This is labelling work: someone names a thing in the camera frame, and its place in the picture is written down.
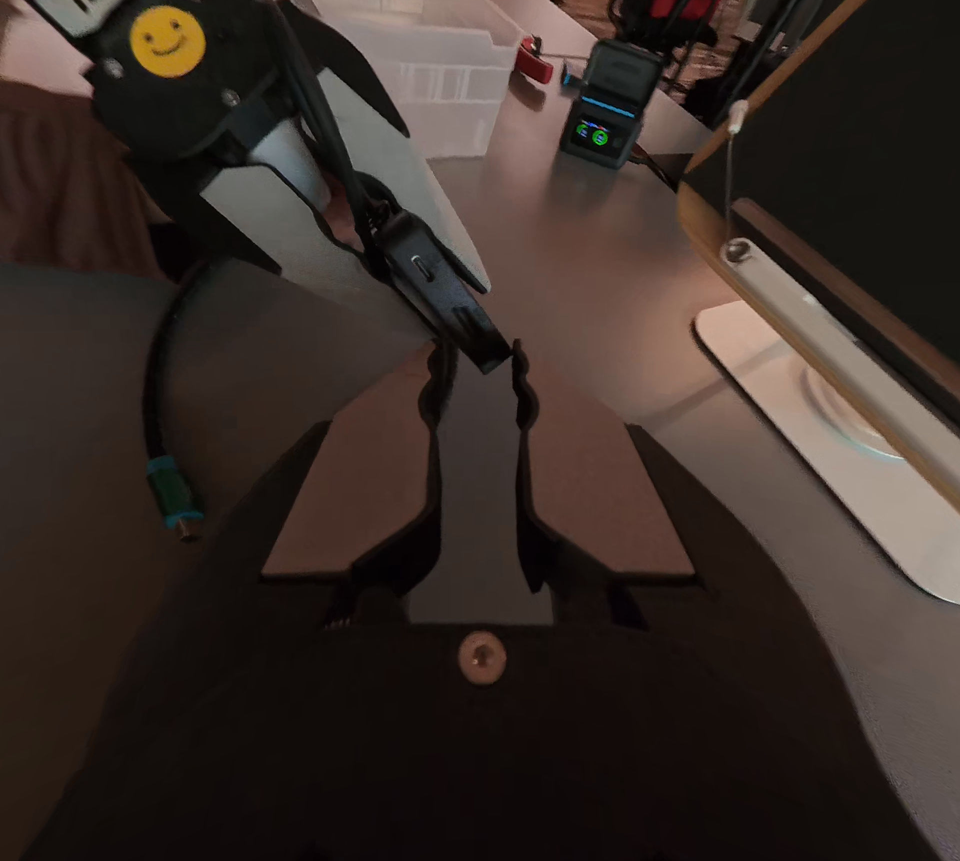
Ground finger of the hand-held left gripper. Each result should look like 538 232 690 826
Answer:
198 162 378 279
313 66 494 297

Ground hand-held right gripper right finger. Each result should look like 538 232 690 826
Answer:
512 340 699 594

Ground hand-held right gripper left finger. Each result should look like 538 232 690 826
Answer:
261 342 445 597

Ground black hub adapter with cable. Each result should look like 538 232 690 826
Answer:
330 167 513 376

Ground black hdmi cable green plugs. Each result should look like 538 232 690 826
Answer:
141 259 219 545

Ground clear plastic bin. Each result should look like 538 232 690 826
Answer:
131 0 526 163

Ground red clamp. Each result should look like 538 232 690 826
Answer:
512 33 597 88

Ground black power bank with display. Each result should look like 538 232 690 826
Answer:
558 38 666 172

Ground dark monitor with wooden rim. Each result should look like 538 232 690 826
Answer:
675 0 960 502

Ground black charging cable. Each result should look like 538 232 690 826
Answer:
630 148 695 191

